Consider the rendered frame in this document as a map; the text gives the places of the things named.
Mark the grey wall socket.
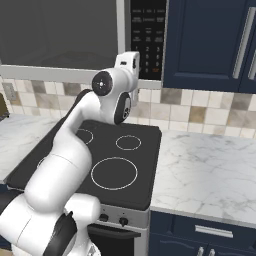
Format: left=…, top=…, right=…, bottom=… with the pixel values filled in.
left=1, top=82, right=18, bottom=102

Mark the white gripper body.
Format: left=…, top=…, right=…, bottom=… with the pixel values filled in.
left=130, top=78, right=141, bottom=105

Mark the black and silver microwave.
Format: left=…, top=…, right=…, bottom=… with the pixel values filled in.
left=0, top=0, right=168, bottom=90

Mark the silver cupboard bar handle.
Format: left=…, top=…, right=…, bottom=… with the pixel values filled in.
left=247, top=49, right=256, bottom=81
left=231, top=6, right=256, bottom=80

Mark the silver drawer handle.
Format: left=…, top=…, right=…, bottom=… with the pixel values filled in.
left=194, top=224, right=235, bottom=239

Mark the black oven door handle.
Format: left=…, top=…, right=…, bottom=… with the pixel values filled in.
left=87, top=223, right=142, bottom=240

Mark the navy drawer front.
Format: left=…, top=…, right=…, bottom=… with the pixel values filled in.
left=149, top=209, right=256, bottom=252

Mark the silver oven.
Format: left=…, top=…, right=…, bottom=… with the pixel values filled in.
left=87, top=202, right=152, bottom=256

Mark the silver microwave door handle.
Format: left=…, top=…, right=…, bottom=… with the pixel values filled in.
left=115, top=0, right=127, bottom=56

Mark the dark glass microwave door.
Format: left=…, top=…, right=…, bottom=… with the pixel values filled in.
left=0, top=0, right=127, bottom=68

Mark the black glass hob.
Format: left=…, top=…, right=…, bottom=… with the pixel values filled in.
left=6, top=119, right=164, bottom=212

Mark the navy base cupboard door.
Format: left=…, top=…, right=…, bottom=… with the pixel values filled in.
left=148, top=232, right=208, bottom=256
left=205, top=242, right=256, bottom=256

